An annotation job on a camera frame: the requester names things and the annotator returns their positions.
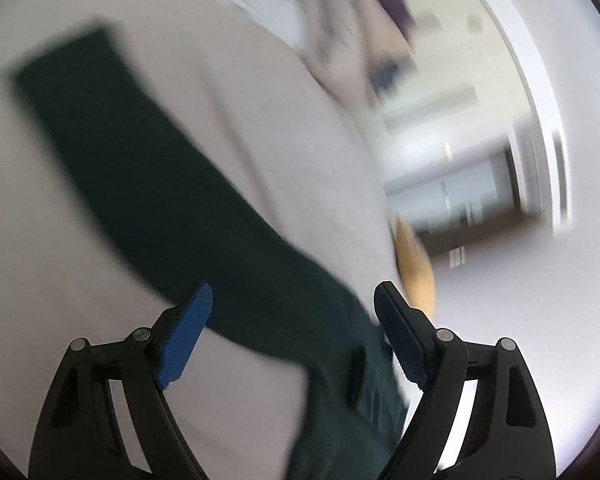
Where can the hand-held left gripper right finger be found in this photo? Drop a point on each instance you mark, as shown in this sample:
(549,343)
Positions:
(402,335)

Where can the dark green knit garment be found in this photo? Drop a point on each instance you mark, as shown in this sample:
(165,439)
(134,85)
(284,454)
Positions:
(155,185)

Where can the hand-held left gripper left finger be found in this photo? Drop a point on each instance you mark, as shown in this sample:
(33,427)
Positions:
(185,330)

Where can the white bed sheet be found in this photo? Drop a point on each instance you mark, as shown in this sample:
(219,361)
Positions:
(280,135)

